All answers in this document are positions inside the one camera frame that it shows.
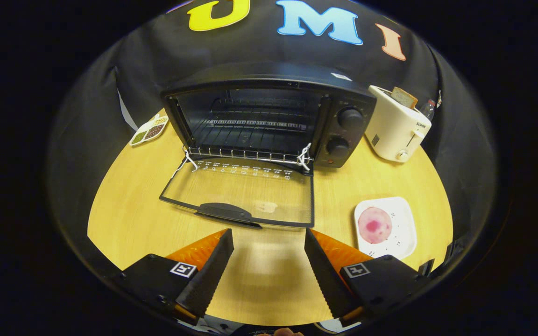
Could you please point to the brown bread slice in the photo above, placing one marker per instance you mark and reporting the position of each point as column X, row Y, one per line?
column 404, row 97

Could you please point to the pink ham slice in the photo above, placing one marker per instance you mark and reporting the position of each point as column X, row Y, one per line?
column 375, row 225

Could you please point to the clear bottle with red label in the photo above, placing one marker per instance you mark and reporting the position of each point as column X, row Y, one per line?
column 429, row 109

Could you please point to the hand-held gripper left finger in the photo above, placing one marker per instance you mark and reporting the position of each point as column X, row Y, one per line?
column 213, row 273

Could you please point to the white divided dish of beans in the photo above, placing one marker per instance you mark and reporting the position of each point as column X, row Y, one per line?
column 150, row 130

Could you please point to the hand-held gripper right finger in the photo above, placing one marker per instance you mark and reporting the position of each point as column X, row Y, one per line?
column 325, row 275

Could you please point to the white toaster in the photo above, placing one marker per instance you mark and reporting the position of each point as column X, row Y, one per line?
column 392, row 130

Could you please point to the white square plate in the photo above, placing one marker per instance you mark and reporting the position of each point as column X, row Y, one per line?
column 402, row 228

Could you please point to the black toaster oven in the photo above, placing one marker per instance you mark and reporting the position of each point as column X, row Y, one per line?
column 273, row 74

